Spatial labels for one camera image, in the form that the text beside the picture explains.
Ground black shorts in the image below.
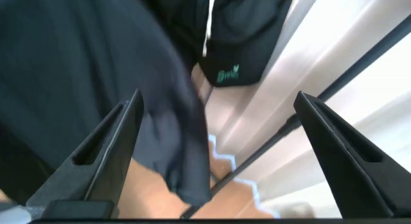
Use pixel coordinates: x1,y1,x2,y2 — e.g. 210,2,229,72
137,0,295,88

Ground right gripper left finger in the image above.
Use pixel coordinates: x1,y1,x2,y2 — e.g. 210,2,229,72
26,87,145,221

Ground black clothes rack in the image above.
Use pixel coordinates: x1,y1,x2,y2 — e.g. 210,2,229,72
179,13,411,219

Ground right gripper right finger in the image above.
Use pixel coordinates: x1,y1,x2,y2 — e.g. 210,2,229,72
293,90,411,219

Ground beige curtain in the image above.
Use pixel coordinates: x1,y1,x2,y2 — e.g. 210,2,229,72
191,0,411,219

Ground black garment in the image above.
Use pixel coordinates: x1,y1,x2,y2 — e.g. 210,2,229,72
0,0,213,206

